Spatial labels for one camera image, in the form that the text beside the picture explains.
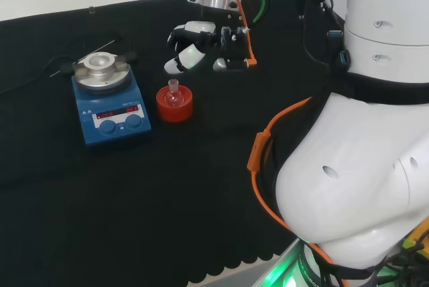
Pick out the black bench cloth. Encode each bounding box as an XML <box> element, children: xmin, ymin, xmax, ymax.
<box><xmin>0</xmin><ymin>0</ymin><xmax>349</xmax><ymax>287</ymax></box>

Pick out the thin black probe cable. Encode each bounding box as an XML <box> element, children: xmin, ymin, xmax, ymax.
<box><xmin>0</xmin><ymin>35</ymin><xmax>132</xmax><ymax>95</ymax></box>

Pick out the red ring flask stand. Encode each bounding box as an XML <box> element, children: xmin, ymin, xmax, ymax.
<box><xmin>156</xmin><ymin>85</ymin><xmax>194</xmax><ymax>123</ymax></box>

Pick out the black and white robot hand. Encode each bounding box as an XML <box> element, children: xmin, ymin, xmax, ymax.
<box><xmin>163</xmin><ymin>7</ymin><xmax>251</xmax><ymax>75</ymax></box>

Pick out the orange cable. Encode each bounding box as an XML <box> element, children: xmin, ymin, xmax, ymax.
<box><xmin>221</xmin><ymin>0</ymin><xmax>350</xmax><ymax>287</ymax></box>

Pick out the grey metal base plate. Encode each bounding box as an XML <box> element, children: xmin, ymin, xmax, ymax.
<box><xmin>253</xmin><ymin>237</ymin><xmax>302</xmax><ymax>287</ymax></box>

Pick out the thin steel probe rod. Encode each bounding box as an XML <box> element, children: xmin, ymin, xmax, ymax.
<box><xmin>49</xmin><ymin>39</ymin><xmax>116</xmax><ymax>78</ymax></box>

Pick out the clear round-bottom glass flask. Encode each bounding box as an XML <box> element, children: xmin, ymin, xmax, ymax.
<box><xmin>166</xmin><ymin>78</ymin><xmax>184</xmax><ymax>107</ymax></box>

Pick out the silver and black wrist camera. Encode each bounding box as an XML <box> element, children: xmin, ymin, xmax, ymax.
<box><xmin>212</xmin><ymin>56</ymin><xmax>258</xmax><ymax>73</ymax></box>

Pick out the blue-base heater with steel top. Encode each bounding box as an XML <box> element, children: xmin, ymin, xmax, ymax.
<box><xmin>61</xmin><ymin>51</ymin><xmax>152</xmax><ymax>149</ymax></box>

